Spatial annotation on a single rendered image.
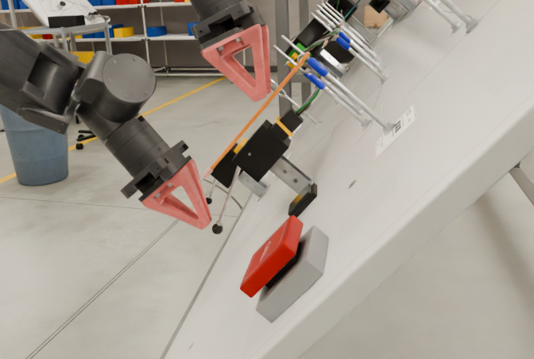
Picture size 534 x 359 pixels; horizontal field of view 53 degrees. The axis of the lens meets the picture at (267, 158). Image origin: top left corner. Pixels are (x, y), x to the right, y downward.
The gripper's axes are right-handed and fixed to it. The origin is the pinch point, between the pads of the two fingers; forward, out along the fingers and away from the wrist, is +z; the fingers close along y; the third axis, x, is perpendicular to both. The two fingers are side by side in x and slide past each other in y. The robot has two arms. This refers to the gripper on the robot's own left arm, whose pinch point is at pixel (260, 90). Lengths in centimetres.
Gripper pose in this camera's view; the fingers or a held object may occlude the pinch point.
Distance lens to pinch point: 62.0
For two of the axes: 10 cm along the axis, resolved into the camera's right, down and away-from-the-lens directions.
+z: 4.2, 8.9, 1.5
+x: -9.0, 4.0, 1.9
